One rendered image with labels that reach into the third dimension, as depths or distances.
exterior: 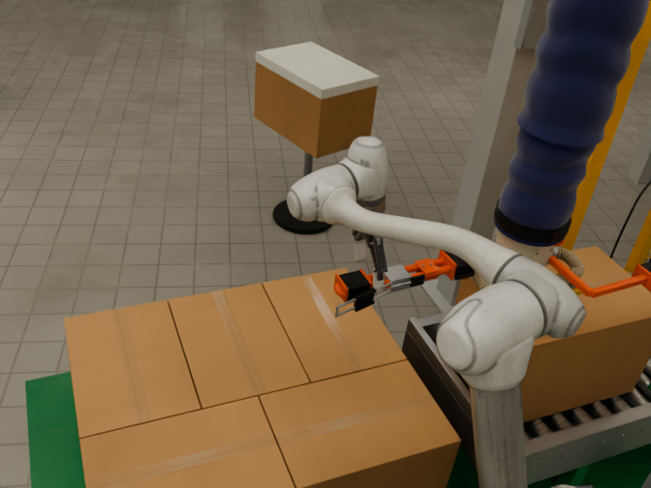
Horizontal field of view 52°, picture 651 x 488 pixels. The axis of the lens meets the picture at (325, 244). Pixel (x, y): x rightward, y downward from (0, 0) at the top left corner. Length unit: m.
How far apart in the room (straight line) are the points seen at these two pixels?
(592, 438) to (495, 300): 1.33
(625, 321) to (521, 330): 1.17
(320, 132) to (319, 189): 2.04
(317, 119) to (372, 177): 1.95
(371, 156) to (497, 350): 0.62
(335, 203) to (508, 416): 0.61
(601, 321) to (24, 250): 3.05
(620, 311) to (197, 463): 1.49
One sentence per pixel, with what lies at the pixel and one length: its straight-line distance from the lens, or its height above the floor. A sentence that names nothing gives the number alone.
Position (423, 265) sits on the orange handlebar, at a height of 1.20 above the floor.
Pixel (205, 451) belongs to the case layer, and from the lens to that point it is 2.28.
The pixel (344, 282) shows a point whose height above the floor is 1.20.
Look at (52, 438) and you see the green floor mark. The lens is 3.11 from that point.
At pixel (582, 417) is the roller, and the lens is 2.65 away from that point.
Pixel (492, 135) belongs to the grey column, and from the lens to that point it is 3.23.
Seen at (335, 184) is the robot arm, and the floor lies 1.56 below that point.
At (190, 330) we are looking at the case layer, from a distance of 2.67.
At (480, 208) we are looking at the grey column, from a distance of 3.42.
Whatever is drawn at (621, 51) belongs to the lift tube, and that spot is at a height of 1.85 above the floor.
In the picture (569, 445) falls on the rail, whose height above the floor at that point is 0.57.
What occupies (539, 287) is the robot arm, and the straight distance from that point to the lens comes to 1.38.
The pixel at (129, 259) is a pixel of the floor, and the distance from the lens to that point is 3.96.
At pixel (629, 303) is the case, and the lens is 2.54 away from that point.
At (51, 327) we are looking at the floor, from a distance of 3.59.
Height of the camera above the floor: 2.36
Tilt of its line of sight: 35 degrees down
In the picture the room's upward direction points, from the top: 6 degrees clockwise
